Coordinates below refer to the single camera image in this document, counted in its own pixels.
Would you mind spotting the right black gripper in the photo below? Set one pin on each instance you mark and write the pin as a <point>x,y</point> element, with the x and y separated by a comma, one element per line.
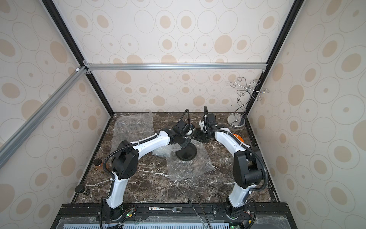
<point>198,134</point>

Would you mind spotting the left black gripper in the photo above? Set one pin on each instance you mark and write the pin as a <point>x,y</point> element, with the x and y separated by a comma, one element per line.
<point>188,140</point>

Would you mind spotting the dark grey dinner plate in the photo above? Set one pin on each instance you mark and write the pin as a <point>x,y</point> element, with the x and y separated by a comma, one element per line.
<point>188,153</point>

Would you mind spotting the bubble wrap sheet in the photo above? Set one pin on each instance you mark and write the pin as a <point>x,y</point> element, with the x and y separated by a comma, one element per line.
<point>180,170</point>

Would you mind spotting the orange dinner plate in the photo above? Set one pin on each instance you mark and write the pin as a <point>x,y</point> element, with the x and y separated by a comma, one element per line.
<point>237,138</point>

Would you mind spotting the bubble wrap sheet around orange plate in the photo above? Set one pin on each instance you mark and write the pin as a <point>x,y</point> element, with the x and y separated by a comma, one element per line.
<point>132,127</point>

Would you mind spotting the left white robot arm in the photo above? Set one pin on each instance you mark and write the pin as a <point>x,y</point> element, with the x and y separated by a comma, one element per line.
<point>122,163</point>

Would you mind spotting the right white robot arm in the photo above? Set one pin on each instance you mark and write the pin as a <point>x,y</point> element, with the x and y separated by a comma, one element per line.
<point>249,170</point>

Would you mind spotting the amber glass jar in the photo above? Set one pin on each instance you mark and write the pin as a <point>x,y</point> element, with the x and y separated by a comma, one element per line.
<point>98,164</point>

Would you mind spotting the black round knob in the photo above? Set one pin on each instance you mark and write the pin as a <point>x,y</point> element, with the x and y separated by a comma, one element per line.
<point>82,190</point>

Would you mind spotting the black base platform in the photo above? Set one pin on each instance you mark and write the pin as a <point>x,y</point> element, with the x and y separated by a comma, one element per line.
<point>197,216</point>

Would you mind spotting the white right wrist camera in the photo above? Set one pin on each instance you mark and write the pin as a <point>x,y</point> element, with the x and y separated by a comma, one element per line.
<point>202,125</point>

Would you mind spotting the chrome wire mug tree stand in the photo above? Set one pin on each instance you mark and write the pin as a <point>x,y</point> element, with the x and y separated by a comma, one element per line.
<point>245,91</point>

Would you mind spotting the aluminium rail back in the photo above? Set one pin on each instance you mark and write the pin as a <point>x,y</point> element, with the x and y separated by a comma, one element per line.
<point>181,66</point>

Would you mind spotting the aluminium rail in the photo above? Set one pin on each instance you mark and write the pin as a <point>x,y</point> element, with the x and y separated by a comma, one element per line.
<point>18,138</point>
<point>181,66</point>

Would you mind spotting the fork with patterned handle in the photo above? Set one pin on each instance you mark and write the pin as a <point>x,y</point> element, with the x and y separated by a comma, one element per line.
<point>174,209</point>

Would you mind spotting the black frame post back right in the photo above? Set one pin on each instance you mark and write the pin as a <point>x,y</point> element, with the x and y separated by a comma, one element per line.
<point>289,21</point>

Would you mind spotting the black frame post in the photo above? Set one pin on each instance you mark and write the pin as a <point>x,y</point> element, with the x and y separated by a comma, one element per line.
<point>289,21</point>
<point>62,27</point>

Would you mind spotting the aluminium rail left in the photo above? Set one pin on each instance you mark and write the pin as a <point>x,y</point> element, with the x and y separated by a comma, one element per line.
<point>18,138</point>

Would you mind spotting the black frame post back left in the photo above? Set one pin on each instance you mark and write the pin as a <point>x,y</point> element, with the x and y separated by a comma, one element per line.
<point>62,27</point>

